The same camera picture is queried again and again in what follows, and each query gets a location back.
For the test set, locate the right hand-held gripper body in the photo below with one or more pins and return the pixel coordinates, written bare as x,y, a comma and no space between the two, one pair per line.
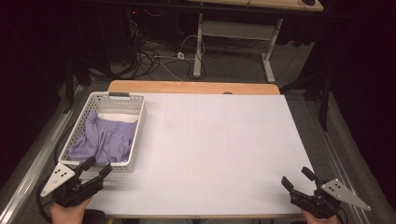
337,191

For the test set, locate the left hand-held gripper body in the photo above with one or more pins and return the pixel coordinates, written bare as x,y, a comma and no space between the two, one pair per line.
59,179

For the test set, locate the purple shorts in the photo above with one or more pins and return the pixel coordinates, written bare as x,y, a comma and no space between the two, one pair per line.
106,140

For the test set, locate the white perforated plastic basket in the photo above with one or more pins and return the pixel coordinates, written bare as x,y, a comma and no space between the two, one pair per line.
138,124

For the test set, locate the person's right hand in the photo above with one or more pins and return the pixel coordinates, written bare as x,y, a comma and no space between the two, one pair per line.
317,220

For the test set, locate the person's left hand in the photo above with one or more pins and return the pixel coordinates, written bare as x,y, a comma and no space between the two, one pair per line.
67,214

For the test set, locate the black metal stand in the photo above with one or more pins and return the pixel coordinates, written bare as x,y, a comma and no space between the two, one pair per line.
323,93
68,90

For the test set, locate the white power adapter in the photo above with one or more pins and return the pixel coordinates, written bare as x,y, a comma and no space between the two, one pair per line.
181,56

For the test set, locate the light wooden desk top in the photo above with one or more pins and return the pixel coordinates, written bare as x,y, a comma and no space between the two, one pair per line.
280,4

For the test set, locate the black computer mouse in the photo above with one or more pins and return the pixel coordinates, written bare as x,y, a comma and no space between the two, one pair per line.
308,2

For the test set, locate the metal floor rail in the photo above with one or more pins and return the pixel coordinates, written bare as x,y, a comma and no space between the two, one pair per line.
334,161
34,165

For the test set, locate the white metal desk frame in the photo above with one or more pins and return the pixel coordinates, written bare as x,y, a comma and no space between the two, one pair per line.
236,29

